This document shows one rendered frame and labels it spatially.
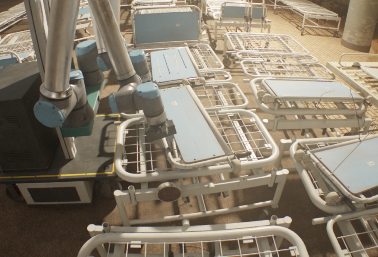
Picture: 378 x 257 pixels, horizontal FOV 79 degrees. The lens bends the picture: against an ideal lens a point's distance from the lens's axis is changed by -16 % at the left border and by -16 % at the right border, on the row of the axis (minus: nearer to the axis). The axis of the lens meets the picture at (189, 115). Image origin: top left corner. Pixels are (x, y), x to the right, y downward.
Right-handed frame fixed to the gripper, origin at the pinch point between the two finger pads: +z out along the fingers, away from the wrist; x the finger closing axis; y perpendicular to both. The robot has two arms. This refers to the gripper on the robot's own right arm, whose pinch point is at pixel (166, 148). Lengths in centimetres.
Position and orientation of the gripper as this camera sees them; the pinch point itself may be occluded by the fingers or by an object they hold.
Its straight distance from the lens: 128.5
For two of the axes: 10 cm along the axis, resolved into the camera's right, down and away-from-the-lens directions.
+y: -2.7, -5.3, 8.0
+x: -9.4, 3.1, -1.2
